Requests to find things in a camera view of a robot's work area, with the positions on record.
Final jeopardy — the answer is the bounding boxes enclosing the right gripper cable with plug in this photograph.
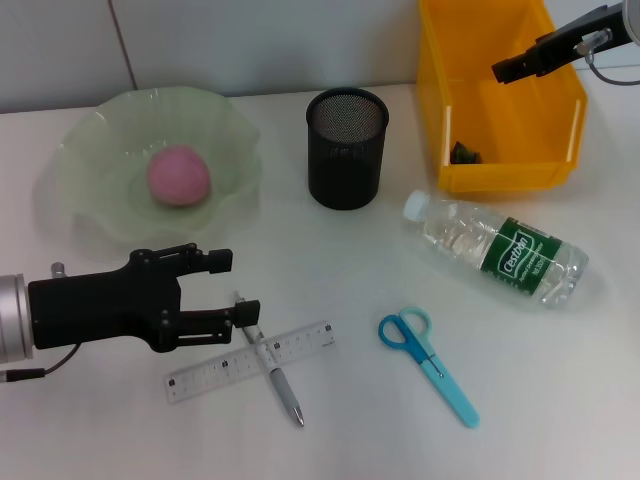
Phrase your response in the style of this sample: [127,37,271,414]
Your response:
[573,27,640,86]

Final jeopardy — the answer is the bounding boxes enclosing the green plastic wrapper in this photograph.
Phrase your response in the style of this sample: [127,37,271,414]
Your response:
[449,141,485,165]

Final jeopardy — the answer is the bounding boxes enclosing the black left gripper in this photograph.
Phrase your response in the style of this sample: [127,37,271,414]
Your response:
[27,242,263,354]

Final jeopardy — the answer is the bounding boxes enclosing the blue scissors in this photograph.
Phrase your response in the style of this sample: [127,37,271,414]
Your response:
[377,307,481,430]

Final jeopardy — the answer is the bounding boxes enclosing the green glass fruit plate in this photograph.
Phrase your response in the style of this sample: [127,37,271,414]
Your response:
[49,85,264,254]

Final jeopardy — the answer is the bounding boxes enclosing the clear plastic ruler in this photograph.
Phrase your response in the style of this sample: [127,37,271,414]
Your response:
[164,319,336,405]

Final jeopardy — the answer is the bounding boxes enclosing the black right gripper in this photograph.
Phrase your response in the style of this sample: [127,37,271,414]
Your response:
[491,3,629,85]

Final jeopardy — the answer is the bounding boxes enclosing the grey ballpoint pen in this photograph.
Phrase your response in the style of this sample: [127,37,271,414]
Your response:
[233,290,306,429]

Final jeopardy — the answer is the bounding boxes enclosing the black mesh pen cup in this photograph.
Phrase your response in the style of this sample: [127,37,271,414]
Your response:
[305,87,390,211]

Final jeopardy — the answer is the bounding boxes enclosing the pink peach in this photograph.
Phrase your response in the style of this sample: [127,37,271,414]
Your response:
[146,144,212,206]

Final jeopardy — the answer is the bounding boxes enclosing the yellow plastic bin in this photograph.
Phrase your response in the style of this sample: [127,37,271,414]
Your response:
[417,0,589,194]

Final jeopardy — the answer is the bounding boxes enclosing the clear green-label water bottle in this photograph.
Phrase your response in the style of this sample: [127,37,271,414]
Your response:
[402,189,590,310]

